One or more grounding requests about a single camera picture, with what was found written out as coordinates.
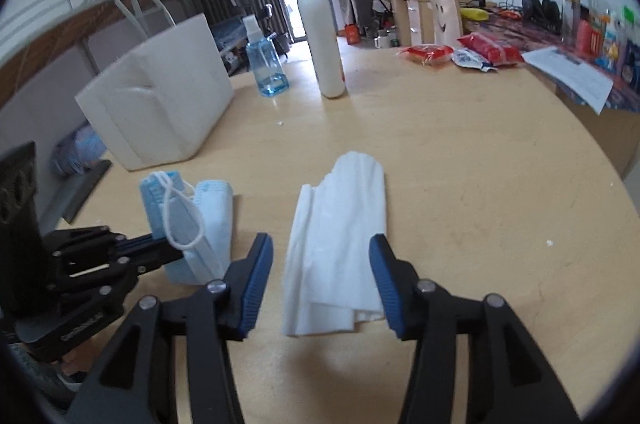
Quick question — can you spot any white pump bottle red cap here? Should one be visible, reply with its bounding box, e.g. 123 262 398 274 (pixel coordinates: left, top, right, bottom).
294 0 347 99

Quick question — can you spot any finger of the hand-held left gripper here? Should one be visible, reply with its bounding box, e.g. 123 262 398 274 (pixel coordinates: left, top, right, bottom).
112 246 185 277
107 231 168 255

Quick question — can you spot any wooden chair with smiley face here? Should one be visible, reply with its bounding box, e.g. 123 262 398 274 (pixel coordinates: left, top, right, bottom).
427 0 465 49

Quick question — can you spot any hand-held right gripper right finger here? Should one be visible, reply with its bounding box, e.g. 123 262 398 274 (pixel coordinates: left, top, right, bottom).
369 234 583 424

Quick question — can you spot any white and blue packet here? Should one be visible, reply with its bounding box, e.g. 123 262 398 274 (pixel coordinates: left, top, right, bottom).
451 48 498 73

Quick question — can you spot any blue spray bottle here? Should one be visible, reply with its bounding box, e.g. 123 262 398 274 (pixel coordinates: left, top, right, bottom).
242 14 291 98

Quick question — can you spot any printed paper sheet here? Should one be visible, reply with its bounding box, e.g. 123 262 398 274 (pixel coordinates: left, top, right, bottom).
522 46 615 115

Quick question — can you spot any pale blue face mask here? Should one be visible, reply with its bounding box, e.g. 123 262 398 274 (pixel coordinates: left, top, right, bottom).
194 180 236 267

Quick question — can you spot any row of colourful packets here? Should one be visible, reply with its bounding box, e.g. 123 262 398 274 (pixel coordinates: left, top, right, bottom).
560 0 640 87

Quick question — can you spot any white tissue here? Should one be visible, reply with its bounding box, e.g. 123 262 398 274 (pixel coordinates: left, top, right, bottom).
281 150 388 337

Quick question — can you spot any large red packet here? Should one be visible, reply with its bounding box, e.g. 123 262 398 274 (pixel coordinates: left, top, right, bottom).
457 32 526 67

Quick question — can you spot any white foam box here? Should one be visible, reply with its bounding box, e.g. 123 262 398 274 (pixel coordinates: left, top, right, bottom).
75 14 235 171

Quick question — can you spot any blue and orange plaid quilt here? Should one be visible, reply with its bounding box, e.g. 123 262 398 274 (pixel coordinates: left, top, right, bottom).
50 124 108 177

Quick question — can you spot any wooden desk with drawers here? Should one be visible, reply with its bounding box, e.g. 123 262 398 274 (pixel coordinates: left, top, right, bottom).
382 0 488 47

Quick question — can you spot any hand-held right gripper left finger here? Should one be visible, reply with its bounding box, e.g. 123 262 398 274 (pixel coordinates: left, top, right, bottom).
65 231 275 424

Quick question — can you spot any red snack packet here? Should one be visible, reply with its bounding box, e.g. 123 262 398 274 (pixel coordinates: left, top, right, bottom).
397 44 456 67

